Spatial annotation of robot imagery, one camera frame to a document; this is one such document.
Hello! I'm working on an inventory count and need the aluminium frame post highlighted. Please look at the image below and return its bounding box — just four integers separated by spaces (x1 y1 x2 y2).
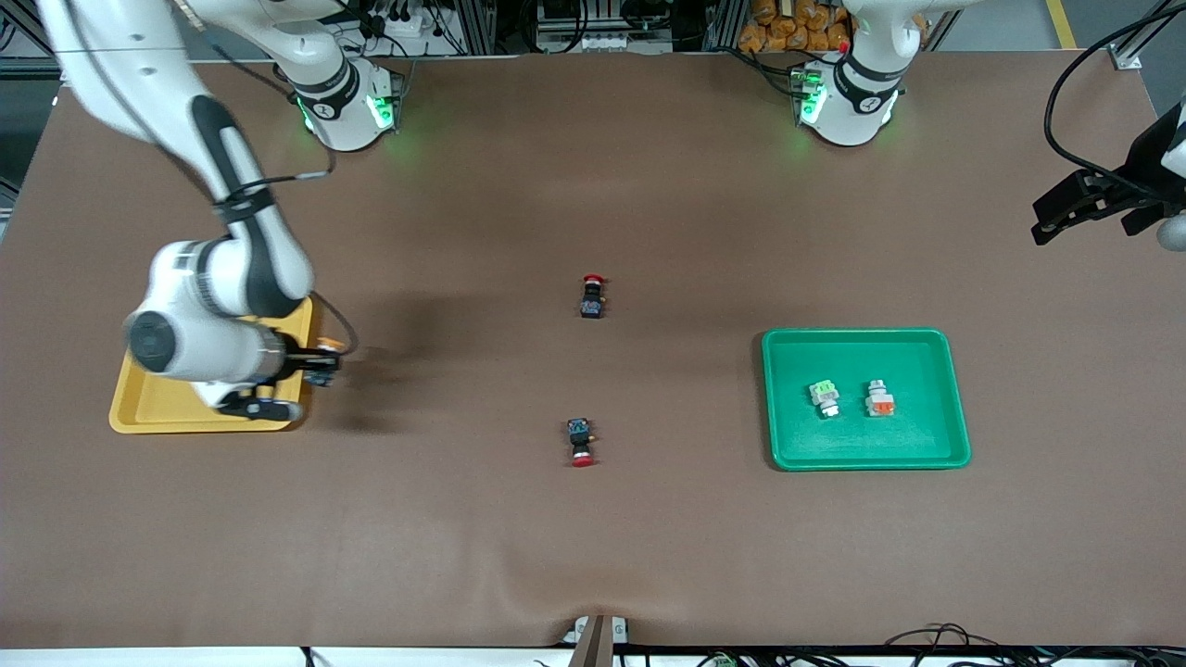
0 0 70 89
1109 0 1186 71

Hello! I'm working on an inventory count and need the black cable bundle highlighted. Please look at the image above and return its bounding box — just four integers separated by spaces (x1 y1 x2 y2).
880 623 1186 667

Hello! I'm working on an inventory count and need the metal table clamp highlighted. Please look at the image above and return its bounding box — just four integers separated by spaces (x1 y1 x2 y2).
563 614 631 667

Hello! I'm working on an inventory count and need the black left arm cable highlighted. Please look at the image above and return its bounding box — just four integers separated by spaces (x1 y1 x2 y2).
1044 0 1186 186

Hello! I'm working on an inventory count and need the white power strip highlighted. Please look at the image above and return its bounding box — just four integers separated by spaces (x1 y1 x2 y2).
357 7 436 44

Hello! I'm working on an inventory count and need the green plastic tray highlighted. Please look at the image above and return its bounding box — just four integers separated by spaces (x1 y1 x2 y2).
762 327 972 472

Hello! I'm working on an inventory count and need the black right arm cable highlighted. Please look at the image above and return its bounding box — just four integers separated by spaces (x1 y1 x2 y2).
171 0 360 358

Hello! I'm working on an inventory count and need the yellow plastic tray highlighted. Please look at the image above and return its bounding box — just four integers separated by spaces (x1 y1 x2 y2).
108 296 316 434

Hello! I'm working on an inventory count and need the yellow push button switch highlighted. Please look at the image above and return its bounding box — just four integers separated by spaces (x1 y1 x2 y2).
304 337 348 388

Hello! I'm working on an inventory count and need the orange netted items pile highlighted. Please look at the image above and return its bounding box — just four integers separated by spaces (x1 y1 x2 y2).
738 0 852 54

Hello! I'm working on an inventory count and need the grey control unit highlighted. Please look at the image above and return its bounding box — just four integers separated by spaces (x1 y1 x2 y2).
533 0 691 54

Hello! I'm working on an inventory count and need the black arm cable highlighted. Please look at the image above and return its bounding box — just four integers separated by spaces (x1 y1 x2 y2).
1044 0 1186 186
171 0 360 358

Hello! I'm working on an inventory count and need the brown table mat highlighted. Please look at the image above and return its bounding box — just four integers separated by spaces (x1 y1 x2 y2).
0 51 1186 649

